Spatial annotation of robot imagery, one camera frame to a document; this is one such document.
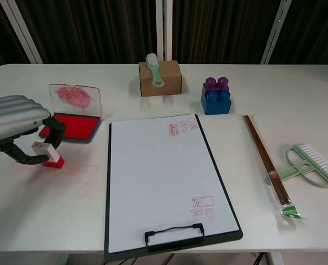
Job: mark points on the white paper sheet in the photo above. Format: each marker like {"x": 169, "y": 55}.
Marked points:
{"x": 158, "y": 171}

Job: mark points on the white stamp with red base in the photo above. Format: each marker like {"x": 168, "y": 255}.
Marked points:
{"x": 56, "y": 164}

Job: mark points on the brown cardboard box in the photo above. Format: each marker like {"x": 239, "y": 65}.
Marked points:
{"x": 169, "y": 80}

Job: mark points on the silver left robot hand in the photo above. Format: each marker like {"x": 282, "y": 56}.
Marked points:
{"x": 12, "y": 116}

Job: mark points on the dark pleated curtain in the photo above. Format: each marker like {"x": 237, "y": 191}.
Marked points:
{"x": 97, "y": 27}

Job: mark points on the green fan-shaped brush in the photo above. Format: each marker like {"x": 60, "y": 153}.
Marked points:
{"x": 293, "y": 169}

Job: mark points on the white frame post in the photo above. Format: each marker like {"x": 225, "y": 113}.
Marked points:
{"x": 164, "y": 27}
{"x": 275, "y": 30}
{"x": 23, "y": 33}

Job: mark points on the black clipboard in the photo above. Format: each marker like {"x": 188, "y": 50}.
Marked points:
{"x": 175, "y": 244}

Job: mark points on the blue toy block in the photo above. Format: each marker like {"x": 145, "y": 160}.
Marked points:
{"x": 216, "y": 106}

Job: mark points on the packaged brown chopsticks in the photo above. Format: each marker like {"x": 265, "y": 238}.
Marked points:
{"x": 263, "y": 154}

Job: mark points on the red ink pad with lid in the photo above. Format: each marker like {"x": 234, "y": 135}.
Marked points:
{"x": 75, "y": 125}

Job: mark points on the purple toy block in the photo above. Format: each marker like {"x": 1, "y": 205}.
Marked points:
{"x": 211, "y": 82}

